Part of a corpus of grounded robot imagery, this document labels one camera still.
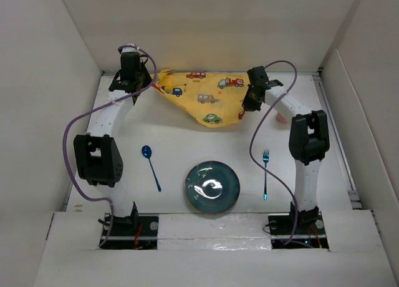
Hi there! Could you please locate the yellow car-print cloth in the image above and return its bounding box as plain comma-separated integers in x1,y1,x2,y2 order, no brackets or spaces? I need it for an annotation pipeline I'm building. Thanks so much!
153,69,249,128

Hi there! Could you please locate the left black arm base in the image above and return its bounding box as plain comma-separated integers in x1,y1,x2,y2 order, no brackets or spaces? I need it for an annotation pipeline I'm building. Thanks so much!
99,215,159,250

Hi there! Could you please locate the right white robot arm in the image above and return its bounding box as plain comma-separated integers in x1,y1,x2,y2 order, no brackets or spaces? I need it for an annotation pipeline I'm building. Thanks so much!
243,66,330,233

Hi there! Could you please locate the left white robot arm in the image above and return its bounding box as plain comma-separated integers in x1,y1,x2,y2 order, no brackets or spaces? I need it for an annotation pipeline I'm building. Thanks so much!
62,44,157,244

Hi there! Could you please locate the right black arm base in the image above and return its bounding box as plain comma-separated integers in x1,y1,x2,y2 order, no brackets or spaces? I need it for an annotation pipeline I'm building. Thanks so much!
262,213,329,250

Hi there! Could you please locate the pink and white cup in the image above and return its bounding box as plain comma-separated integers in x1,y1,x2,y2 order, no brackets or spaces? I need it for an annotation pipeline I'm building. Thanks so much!
276,114,289,125

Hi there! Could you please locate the blue metal fork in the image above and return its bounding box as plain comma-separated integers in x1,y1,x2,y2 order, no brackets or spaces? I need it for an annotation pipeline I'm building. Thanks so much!
262,148,269,200

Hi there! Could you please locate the blue metal spoon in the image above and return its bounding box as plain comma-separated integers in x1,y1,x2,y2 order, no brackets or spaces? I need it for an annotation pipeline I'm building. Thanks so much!
142,145,161,192

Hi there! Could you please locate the dark teal ceramic plate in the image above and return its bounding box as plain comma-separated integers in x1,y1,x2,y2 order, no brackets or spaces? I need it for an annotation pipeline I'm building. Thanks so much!
184,160,241,214

